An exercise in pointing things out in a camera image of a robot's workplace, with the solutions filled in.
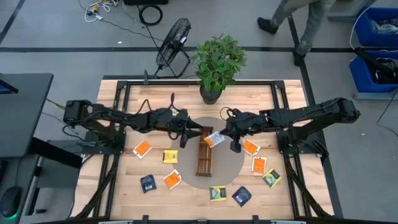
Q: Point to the orange white tea packet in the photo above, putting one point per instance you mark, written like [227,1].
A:
[258,165]
[172,179]
[142,149]
[251,147]
[214,140]

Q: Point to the round grey table mat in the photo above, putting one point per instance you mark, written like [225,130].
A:
[227,168]

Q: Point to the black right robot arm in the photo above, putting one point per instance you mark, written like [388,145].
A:
[326,112]

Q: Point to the dark wooden tea box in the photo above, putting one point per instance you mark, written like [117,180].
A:
[204,161]

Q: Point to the person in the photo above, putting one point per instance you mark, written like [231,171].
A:
[314,28]

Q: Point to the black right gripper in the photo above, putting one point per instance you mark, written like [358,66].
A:
[245,123]

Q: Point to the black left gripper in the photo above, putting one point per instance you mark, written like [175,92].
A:
[172,119]

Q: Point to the black tripod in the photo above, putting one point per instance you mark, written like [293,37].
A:
[373,62]

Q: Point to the black floor fan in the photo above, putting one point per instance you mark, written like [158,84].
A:
[174,42]

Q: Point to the black computer mouse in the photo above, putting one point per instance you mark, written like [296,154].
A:
[11,199]

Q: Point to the blue storage bin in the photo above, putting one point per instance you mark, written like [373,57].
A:
[360,77]
[362,31]

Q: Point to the black desk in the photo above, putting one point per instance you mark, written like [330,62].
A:
[25,118]

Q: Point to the green plant in black pot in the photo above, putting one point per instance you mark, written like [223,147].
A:
[217,62]

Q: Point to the black box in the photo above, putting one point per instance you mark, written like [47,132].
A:
[146,2]

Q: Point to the dark blue tea packet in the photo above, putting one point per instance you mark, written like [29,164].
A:
[241,196]
[148,183]

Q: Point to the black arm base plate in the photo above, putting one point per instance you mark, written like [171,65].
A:
[105,151]
[284,150]

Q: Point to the dark screen device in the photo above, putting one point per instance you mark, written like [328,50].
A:
[6,88]

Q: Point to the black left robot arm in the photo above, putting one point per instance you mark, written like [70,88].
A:
[133,119]

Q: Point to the grey metal bracket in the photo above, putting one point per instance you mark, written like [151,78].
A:
[287,222]
[116,222]

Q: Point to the black edge clamp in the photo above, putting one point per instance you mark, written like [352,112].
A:
[256,219]
[145,219]

